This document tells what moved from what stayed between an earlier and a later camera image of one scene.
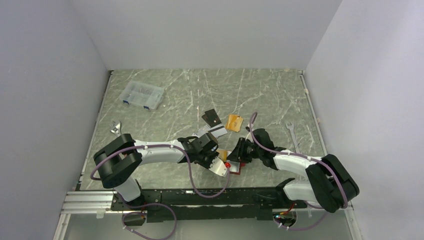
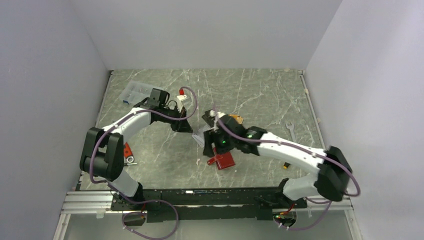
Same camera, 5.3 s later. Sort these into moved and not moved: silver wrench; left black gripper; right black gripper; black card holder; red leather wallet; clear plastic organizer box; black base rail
Moved: right black gripper; left black gripper; red leather wallet
Not moved: clear plastic organizer box; silver wrench; black card holder; black base rail
